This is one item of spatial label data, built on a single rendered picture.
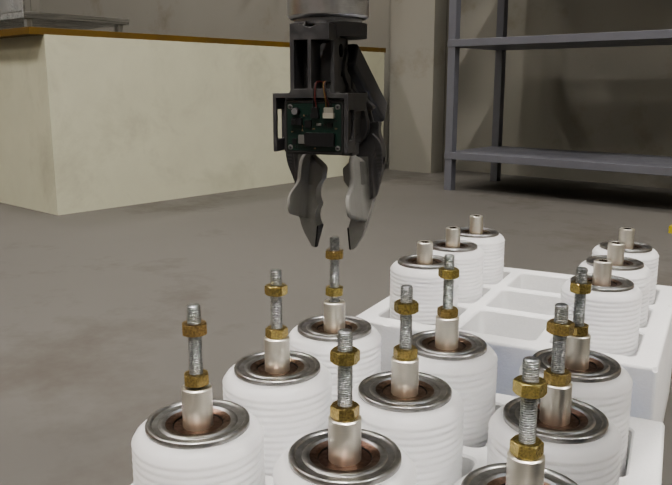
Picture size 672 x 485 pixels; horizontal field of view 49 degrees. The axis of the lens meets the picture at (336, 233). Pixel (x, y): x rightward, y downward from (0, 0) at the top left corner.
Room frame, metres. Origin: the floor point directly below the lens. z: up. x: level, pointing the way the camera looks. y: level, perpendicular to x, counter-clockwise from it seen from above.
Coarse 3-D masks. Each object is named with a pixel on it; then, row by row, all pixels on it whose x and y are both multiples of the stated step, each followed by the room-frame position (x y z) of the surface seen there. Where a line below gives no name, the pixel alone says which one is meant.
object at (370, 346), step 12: (300, 336) 0.69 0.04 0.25; (372, 336) 0.70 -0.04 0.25; (300, 348) 0.68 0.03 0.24; (312, 348) 0.67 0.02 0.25; (324, 348) 0.67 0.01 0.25; (360, 348) 0.68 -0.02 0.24; (372, 348) 0.68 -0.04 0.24; (324, 360) 0.67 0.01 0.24; (360, 360) 0.68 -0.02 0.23; (372, 360) 0.69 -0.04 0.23; (336, 372) 0.67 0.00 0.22; (360, 372) 0.67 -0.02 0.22; (372, 372) 0.69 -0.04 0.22; (336, 384) 0.67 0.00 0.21; (336, 396) 0.67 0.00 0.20
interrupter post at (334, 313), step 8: (328, 304) 0.71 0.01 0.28; (336, 304) 0.70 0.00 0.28; (344, 304) 0.71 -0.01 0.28; (328, 312) 0.71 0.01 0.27; (336, 312) 0.70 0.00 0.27; (344, 312) 0.71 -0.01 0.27; (328, 320) 0.71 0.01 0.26; (336, 320) 0.70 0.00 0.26; (344, 320) 0.71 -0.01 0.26; (328, 328) 0.71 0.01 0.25; (336, 328) 0.70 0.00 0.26
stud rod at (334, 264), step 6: (330, 240) 0.71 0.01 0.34; (336, 240) 0.71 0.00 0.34; (330, 246) 0.71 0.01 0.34; (336, 246) 0.71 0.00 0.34; (330, 264) 0.71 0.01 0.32; (336, 264) 0.71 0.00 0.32; (330, 270) 0.71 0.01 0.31; (336, 270) 0.71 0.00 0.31; (330, 276) 0.71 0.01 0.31; (336, 276) 0.71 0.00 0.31; (330, 282) 0.71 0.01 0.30; (336, 282) 0.71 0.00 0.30; (330, 300) 0.71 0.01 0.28; (336, 300) 0.71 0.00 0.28
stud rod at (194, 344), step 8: (192, 304) 0.50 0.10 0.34; (192, 312) 0.50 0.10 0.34; (200, 312) 0.50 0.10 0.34; (192, 320) 0.50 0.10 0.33; (200, 320) 0.50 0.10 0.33; (192, 344) 0.50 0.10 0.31; (200, 344) 0.50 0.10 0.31; (192, 352) 0.50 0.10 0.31; (200, 352) 0.50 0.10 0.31; (192, 360) 0.50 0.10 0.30; (200, 360) 0.50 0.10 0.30; (192, 368) 0.50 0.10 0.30; (200, 368) 0.50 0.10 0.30
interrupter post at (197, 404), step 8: (184, 384) 0.50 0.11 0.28; (208, 384) 0.50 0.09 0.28; (184, 392) 0.49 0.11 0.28; (192, 392) 0.49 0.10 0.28; (200, 392) 0.49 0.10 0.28; (208, 392) 0.49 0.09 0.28; (184, 400) 0.49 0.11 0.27; (192, 400) 0.49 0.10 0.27; (200, 400) 0.49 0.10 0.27; (208, 400) 0.49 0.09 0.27; (184, 408) 0.49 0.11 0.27; (192, 408) 0.49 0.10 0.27; (200, 408) 0.49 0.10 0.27; (208, 408) 0.49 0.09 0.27; (184, 416) 0.49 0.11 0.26; (192, 416) 0.49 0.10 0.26; (200, 416) 0.49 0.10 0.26; (208, 416) 0.49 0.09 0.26; (184, 424) 0.49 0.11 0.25; (192, 424) 0.49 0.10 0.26; (200, 424) 0.49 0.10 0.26; (208, 424) 0.49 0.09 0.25
